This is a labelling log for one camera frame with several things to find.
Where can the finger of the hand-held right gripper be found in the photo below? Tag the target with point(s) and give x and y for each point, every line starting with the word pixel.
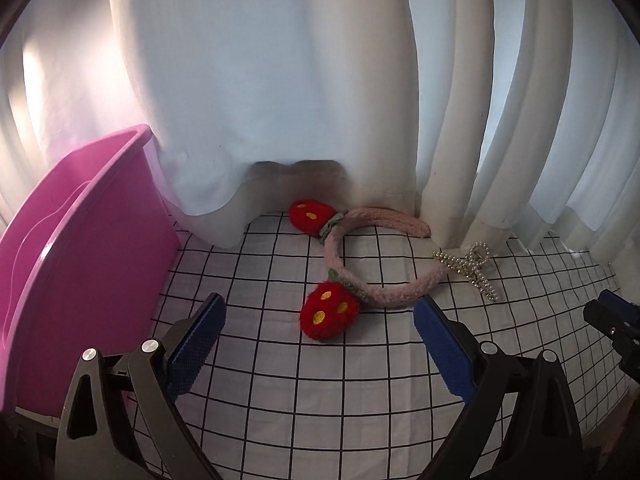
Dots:
pixel 622 301
pixel 607 317

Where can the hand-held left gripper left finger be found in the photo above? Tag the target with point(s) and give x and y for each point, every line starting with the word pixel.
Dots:
pixel 197 347

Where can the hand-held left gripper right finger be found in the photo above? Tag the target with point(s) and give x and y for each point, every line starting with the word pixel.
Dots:
pixel 445 355

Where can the pink fluffy strawberry headband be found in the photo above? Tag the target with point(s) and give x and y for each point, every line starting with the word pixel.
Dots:
pixel 400 292

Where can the pearl bow hair clip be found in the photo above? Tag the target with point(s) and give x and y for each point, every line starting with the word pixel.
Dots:
pixel 470 267

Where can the pink plastic bin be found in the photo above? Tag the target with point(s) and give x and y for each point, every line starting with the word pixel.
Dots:
pixel 75 260

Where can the black checked white tablecloth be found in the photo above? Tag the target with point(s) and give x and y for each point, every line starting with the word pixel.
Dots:
pixel 320 385

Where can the white curtain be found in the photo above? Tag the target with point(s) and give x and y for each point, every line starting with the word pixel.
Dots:
pixel 280 85

